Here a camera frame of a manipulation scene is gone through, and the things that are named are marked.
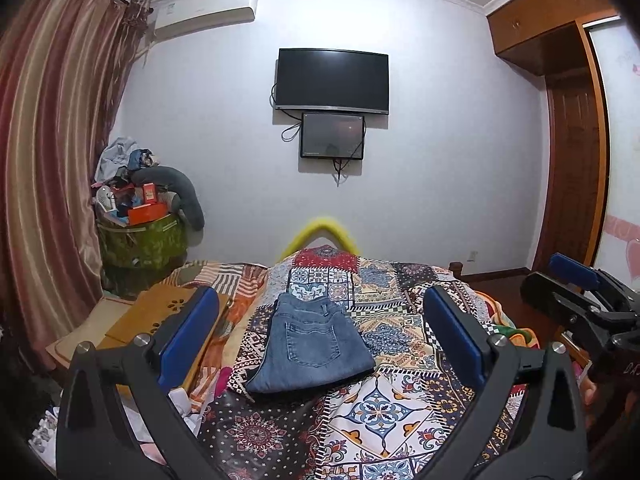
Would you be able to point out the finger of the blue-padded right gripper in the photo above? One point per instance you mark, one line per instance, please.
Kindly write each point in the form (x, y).
(552, 298)
(570, 267)

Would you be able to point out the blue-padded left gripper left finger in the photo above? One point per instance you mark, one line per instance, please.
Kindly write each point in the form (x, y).
(94, 438)

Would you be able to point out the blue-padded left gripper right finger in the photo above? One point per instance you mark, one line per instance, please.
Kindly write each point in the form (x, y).
(549, 440)

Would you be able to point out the blue denim jeans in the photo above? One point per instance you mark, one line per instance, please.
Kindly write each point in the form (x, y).
(311, 344)

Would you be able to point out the orange green blanket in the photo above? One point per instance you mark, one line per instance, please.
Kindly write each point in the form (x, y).
(500, 323)

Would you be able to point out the white cloth pile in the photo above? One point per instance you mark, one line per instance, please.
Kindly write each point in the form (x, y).
(179, 399)

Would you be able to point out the bamboo lap desk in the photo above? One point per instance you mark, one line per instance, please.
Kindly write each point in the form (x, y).
(147, 314)

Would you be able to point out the colourful patchwork bedspread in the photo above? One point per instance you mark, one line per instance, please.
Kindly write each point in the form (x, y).
(388, 425)

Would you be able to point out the green patterned storage box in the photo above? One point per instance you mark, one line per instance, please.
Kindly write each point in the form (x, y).
(153, 245)

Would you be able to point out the orange striped blanket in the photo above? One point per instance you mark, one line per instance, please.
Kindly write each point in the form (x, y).
(239, 287)

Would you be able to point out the orange red box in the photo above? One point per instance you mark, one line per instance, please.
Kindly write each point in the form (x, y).
(146, 213)

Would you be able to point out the brown wooden wardrobe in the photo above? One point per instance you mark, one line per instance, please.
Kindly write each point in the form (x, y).
(587, 54)

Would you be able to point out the grey neck pillow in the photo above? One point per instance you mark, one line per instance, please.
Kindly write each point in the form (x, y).
(172, 180)

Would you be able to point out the pink striped curtain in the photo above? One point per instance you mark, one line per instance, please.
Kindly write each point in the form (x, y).
(64, 69)

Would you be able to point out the white air conditioner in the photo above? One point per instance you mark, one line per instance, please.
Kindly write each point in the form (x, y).
(182, 17)

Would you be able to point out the small wall monitor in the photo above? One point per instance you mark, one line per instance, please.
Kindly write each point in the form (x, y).
(332, 136)

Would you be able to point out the large wall television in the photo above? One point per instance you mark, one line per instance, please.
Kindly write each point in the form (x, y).
(326, 79)

